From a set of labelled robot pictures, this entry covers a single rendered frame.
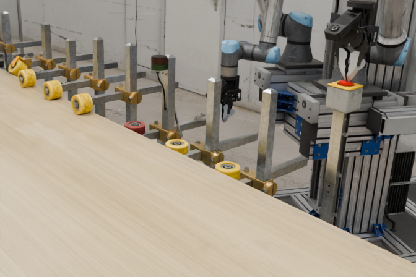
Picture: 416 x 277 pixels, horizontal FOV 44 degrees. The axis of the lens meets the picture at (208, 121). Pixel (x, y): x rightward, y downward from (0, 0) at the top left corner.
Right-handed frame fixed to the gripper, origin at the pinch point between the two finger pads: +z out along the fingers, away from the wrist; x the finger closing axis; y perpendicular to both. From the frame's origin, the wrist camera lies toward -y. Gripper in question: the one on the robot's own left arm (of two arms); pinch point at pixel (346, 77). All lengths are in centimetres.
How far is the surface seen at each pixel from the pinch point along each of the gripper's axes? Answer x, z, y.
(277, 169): 29, 41, 12
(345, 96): -2.6, 4.3, -3.5
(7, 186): 60, 34, -71
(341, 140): -1.7, 17.4, -1.2
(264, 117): 26.0, 18.3, -1.6
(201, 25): 329, 46, 251
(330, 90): 2.2, 3.7, -3.5
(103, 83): 122, 28, 0
